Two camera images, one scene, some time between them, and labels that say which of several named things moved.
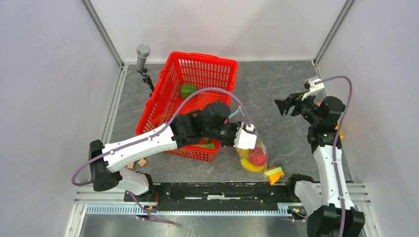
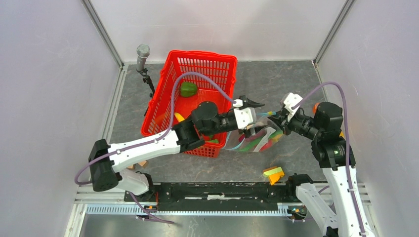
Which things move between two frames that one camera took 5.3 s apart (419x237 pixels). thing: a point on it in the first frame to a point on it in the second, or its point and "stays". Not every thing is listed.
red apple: x=257 y=158 to x=266 y=146
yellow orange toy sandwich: x=274 y=175 stays
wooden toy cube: x=143 y=162 stays
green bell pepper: x=187 y=89 stays
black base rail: x=217 y=194 stays
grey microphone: x=143 y=52 stays
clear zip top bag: x=254 y=160 to x=264 y=135
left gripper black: x=236 y=128 to x=249 y=103
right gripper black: x=282 y=104 to x=282 y=121
